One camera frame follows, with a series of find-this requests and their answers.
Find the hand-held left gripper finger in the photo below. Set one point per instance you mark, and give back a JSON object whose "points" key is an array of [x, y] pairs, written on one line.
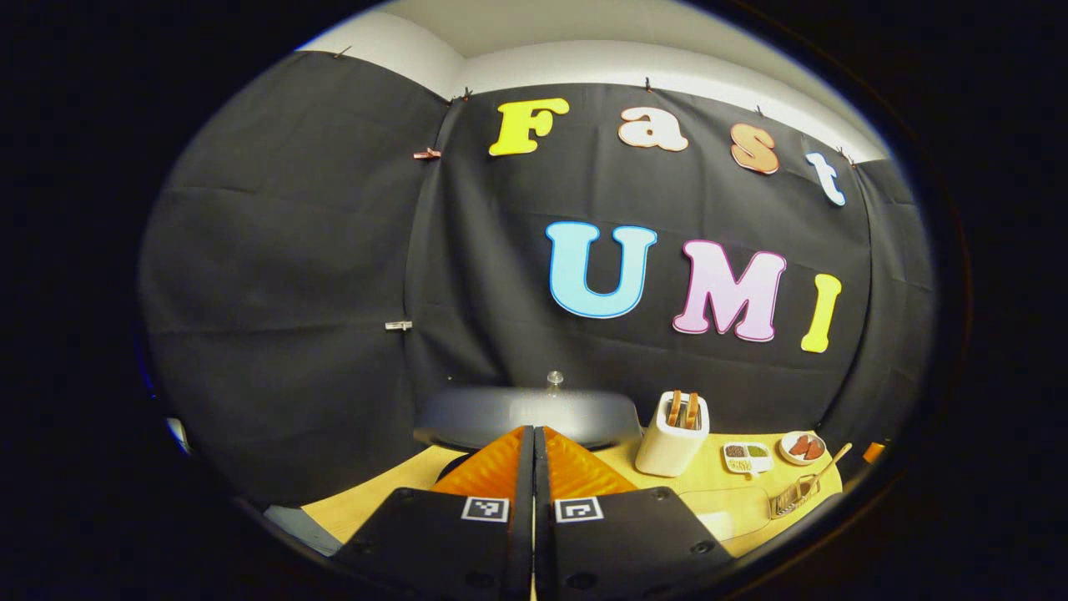
{"points": [[525, 534], [542, 534]]}

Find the clear plastic rice container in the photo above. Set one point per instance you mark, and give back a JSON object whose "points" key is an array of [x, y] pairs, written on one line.
{"points": [[734, 513]]}

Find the wooden spoon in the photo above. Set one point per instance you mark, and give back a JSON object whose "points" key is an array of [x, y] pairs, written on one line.
{"points": [[830, 467]]}

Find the white oval plate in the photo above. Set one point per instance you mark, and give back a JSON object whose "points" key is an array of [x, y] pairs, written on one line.
{"points": [[788, 457]]}

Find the white toaster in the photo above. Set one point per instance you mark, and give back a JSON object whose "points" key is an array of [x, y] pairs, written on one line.
{"points": [[667, 451]]}

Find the black rice cooker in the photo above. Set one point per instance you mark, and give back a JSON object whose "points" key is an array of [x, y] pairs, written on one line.
{"points": [[526, 413]]}

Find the red clothes peg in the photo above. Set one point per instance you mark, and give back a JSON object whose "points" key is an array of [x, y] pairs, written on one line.
{"points": [[426, 154]]}

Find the red meat piece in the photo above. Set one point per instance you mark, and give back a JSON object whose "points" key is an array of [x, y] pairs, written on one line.
{"points": [[799, 446], [815, 449]]}

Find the white divided bean dish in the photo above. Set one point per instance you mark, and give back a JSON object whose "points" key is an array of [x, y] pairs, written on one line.
{"points": [[745, 457]]}

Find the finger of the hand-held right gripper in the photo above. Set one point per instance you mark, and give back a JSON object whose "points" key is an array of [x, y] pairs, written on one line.
{"points": [[873, 452]]}

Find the bread slice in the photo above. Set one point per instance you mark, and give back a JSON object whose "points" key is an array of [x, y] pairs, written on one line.
{"points": [[692, 411], [674, 409]]}

